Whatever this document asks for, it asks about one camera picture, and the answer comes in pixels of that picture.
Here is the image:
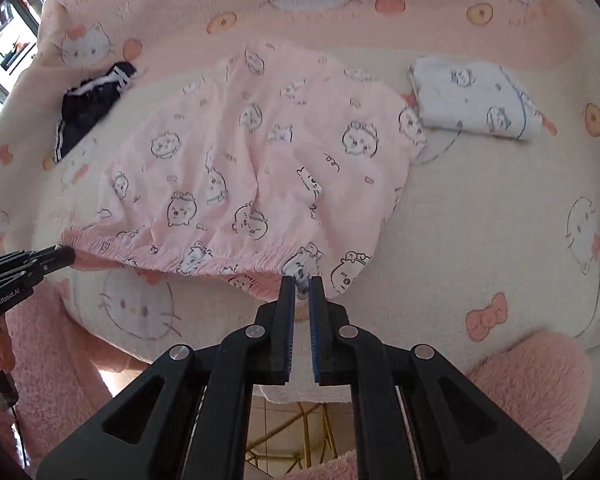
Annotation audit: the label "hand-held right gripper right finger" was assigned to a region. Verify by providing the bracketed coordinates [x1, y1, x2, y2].
[307, 276, 563, 480]

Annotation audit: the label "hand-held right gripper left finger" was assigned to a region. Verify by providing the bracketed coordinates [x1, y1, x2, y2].
[36, 276, 297, 480]

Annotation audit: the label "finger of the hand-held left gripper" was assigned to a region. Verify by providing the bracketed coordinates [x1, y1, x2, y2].
[27, 245, 76, 276]

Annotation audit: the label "pink printed pajama pants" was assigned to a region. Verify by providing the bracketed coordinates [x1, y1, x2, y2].
[60, 40, 428, 298]

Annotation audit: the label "navy shorts with white stripes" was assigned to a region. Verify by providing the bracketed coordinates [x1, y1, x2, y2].
[54, 61, 140, 163]

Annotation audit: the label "cat printed blanket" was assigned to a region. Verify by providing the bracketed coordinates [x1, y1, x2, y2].
[0, 0, 600, 406]

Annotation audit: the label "window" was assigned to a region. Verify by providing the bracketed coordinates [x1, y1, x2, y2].
[0, 0, 46, 106]

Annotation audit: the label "pink fluffy cover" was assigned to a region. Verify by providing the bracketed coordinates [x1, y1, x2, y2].
[0, 250, 596, 480]

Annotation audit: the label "white printed folded garment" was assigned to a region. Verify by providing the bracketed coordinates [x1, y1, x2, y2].
[408, 56, 543, 143]

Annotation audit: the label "gold metal frame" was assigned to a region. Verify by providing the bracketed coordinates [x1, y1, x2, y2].
[245, 402, 338, 471]

